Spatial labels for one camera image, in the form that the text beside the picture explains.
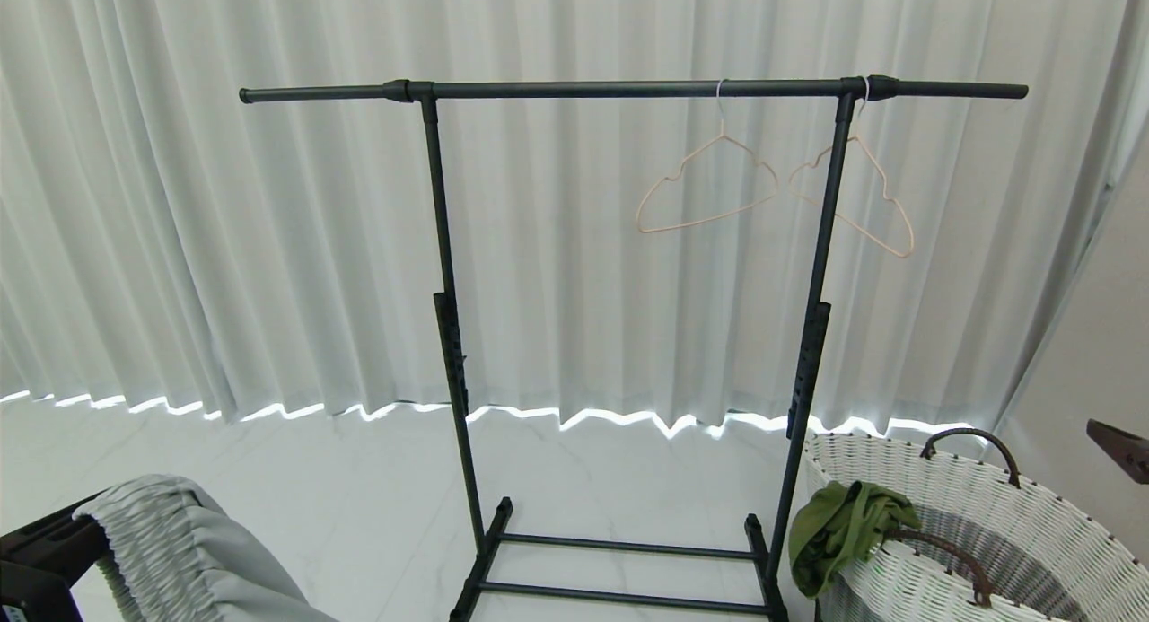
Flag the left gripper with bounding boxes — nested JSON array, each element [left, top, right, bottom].
[[0, 494, 113, 622]]

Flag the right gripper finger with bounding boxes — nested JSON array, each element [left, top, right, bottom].
[[1086, 418, 1149, 486]]

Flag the pale grey shorts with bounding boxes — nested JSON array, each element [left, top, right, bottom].
[[72, 475, 338, 622]]

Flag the pink clothes hanger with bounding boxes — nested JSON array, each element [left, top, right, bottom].
[[788, 88, 916, 260], [636, 79, 780, 235]]

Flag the white laundry basket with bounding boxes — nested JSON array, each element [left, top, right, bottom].
[[802, 427, 1149, 622]]

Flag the black clothes rack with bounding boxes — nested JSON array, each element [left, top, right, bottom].
[[239, 74, 1031, 622]]

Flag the green garment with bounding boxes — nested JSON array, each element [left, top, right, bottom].
[[788, 480, 923, 600]]

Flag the white curtain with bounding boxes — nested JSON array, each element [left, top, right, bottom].
[[0, 0, 1149, 439]]

